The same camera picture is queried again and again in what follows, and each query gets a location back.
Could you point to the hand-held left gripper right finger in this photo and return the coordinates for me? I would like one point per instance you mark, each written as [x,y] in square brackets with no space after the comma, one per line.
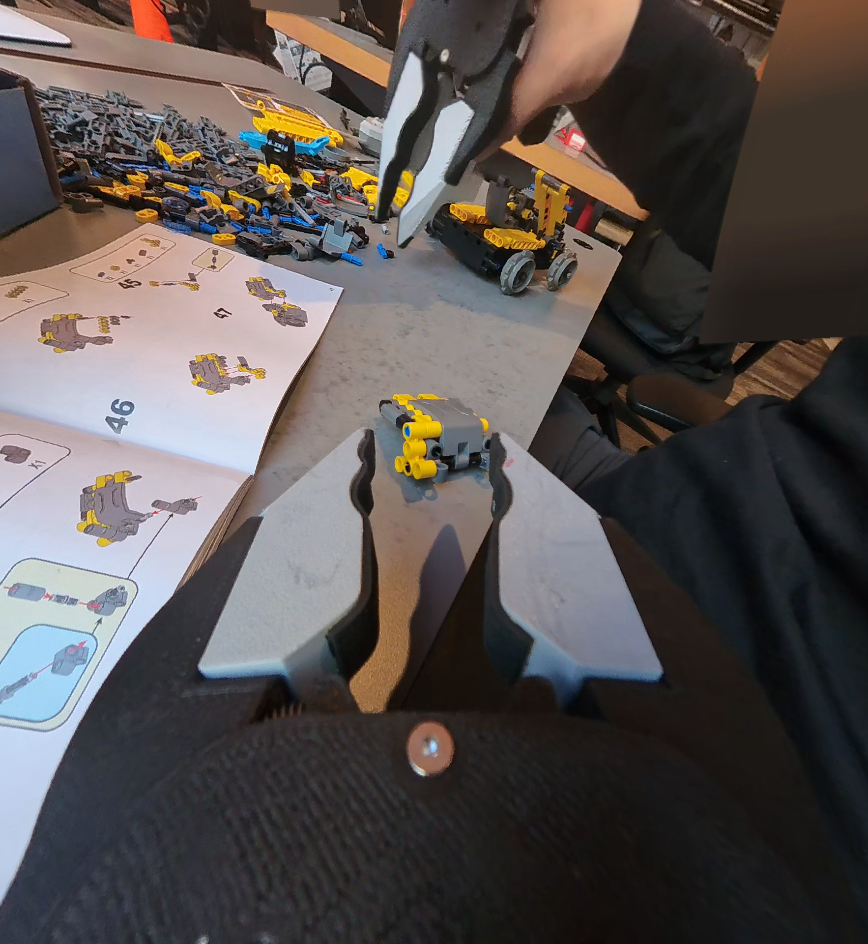
[567,582]

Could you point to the white flat stand base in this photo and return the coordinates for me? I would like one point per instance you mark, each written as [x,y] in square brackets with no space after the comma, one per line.
[6,26]

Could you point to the person's right forearm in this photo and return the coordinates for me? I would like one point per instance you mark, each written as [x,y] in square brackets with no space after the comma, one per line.
[677,110]

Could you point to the grey toy battery box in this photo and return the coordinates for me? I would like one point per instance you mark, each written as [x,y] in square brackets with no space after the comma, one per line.
[371,133]

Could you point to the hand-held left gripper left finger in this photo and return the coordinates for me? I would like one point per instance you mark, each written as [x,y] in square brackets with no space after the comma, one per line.
[294,582]

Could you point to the open instruction booklet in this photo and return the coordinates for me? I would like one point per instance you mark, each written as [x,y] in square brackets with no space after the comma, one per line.
[109,346]

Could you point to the orange object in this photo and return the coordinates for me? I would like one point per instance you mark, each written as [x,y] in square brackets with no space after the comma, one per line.
[150,18]

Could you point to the yellow grey toy brick assembly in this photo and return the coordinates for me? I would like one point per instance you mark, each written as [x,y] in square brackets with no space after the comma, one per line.
[449,424]

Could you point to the light blue toy tool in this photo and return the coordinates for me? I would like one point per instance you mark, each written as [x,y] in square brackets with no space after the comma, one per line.
[257,140]

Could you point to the yellow black toy vehicle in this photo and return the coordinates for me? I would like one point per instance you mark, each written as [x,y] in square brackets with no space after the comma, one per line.
[478,236]

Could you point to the person's right hand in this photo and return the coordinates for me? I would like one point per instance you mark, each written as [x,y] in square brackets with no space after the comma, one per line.
[574,51]

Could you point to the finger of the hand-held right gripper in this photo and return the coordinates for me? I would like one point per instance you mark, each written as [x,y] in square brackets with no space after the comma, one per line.
[438,162]
[404,110]

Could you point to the yellow sticker sheet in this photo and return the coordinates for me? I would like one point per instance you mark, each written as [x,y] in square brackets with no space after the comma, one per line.
[257,96]

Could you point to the pile of toy parts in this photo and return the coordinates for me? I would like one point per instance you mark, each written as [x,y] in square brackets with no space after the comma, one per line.
[183,177]

